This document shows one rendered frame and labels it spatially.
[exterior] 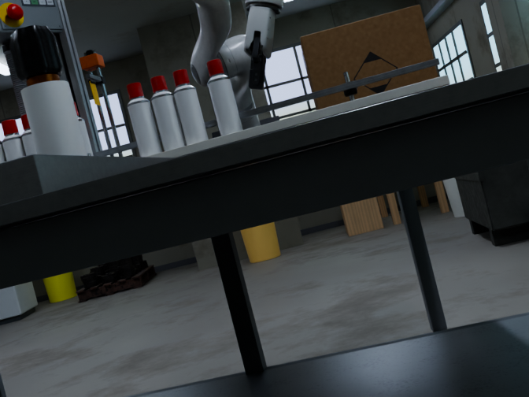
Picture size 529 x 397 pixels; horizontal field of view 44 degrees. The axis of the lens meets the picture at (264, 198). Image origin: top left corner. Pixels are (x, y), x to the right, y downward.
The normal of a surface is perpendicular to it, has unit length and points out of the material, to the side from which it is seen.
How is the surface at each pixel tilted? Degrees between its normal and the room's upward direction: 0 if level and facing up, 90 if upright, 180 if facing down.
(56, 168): 90
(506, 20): 90
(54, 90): 90
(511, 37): 90
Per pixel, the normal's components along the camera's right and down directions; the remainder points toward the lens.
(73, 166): 0.96, -0.24
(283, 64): -0.02, 0.02
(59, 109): 0.52, -0.12
